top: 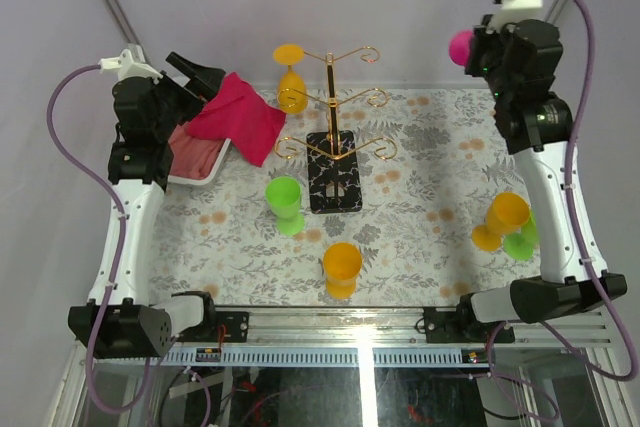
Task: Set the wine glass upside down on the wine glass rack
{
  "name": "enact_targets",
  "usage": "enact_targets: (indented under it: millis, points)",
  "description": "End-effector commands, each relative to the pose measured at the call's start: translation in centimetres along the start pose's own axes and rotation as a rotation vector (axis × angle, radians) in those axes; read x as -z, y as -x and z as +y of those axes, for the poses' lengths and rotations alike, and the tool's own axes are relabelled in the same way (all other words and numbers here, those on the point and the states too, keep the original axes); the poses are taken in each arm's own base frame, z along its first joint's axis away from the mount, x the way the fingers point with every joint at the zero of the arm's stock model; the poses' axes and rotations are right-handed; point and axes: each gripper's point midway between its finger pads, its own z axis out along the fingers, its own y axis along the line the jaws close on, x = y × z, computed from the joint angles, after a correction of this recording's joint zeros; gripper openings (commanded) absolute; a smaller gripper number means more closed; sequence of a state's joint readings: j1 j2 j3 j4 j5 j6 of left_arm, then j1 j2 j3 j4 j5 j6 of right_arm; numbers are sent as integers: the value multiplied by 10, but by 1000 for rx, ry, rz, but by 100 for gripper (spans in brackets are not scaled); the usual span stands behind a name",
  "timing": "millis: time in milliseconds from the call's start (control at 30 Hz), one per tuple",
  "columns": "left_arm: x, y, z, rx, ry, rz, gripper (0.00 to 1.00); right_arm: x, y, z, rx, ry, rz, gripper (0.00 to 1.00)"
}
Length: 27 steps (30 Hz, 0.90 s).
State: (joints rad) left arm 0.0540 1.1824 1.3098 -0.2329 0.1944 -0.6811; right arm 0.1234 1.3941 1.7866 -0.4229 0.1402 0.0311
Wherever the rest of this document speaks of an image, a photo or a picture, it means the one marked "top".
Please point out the orange plastic wine glass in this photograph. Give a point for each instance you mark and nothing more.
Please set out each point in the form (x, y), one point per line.
(291, 98)

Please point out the magenta cloth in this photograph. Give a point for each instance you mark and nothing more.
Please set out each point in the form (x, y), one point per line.
(240, 114)

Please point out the green wine glass centre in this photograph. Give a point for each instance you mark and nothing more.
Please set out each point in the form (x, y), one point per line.
(283, 195)

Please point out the orange wine glass front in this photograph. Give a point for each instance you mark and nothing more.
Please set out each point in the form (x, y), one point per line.
(342, 263)

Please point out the magenta plastic wine glass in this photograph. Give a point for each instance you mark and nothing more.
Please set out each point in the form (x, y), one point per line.
(459, 47)

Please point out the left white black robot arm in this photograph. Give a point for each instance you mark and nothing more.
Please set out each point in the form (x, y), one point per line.
(118, 321)

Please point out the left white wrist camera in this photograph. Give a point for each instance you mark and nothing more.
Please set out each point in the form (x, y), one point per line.
(130, 62)

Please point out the green wine glass right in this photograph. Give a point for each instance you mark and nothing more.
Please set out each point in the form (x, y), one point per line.
(520, 245)

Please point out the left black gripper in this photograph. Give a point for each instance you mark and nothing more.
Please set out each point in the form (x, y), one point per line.
(203, 83)

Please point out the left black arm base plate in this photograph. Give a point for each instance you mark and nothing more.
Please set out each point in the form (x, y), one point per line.
(227, 327)

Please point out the gold wine glass rack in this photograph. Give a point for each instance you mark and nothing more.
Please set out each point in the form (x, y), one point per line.
(334, 183)

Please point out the pink cloth in basket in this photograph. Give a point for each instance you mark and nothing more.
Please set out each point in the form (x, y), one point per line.
(193, 158)

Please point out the green wine glass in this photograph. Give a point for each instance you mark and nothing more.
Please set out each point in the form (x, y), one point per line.
(283, 195)
(520, 245)

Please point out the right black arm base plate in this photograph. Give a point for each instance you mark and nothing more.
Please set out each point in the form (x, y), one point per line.
(455, 325)

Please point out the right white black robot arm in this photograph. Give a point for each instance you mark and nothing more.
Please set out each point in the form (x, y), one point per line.
(574, 277)

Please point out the orange wine glass right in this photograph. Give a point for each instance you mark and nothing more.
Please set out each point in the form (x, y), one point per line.
(507, 213)

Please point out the floral table mat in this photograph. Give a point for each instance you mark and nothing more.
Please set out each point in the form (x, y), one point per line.
(413, 231)

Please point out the white plastic basket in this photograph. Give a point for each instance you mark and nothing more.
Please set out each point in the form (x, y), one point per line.
(214, 172)

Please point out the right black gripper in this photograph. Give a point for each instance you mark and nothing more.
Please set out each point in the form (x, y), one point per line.
(482, 37)

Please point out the aluminium mounting rail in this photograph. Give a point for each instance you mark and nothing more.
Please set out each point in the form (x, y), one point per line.
(386, 327)

